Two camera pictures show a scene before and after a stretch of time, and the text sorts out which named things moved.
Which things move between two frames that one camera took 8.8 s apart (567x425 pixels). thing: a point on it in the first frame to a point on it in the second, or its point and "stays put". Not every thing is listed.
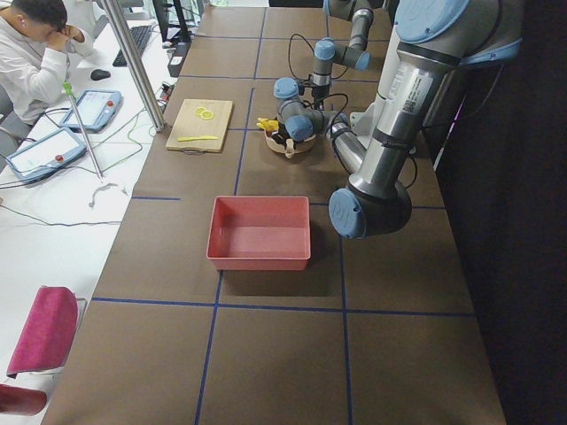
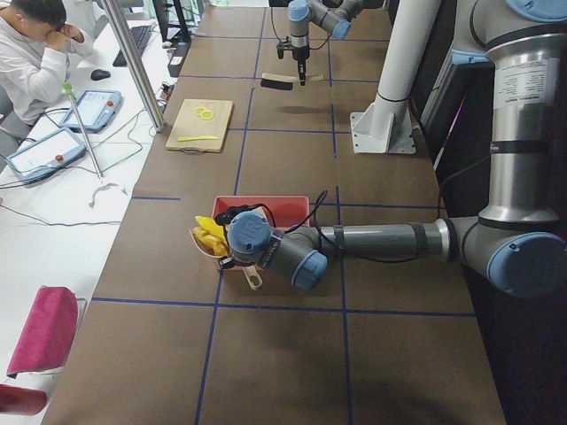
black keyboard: [142, 35] stays put
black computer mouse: [98, 74] stays put
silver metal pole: [134, 64] stays put
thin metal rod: [68, 89] stays put
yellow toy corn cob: [267, 124] to [209, 243]
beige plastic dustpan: [289, 150] to [250, 272]
